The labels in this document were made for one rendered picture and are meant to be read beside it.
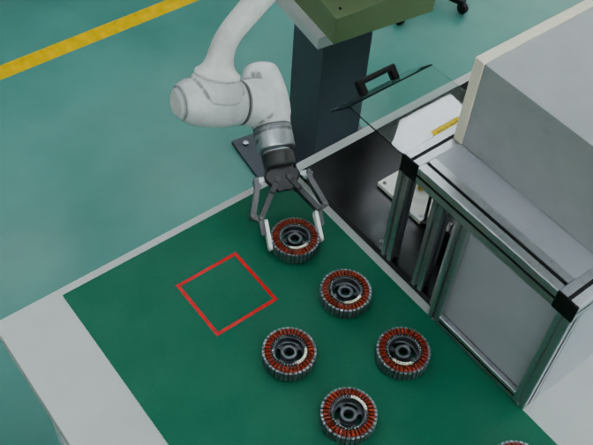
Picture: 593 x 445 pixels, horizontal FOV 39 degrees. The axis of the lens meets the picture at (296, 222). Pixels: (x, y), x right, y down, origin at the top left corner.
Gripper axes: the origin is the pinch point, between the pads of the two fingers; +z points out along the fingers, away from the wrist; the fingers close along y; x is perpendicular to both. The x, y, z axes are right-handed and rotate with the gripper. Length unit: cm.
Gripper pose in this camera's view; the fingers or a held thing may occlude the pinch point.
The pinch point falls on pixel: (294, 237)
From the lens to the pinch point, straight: 192.6
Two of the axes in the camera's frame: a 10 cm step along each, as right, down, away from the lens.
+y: -9.6, 1.7, -2.0
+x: 1.7, -1.7, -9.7
